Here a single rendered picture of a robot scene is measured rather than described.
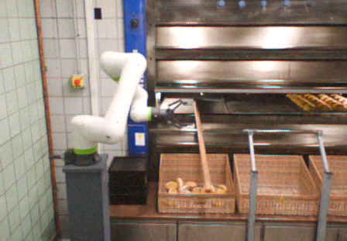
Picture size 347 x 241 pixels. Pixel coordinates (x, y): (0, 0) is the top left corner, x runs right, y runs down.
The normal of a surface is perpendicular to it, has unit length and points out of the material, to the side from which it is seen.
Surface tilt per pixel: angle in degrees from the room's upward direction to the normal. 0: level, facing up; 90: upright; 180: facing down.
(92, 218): 90
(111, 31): 90
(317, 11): 90
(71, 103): 90
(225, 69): 70
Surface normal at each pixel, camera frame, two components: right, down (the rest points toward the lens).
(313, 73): -0.03, -0.08
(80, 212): 0.04, 0.26
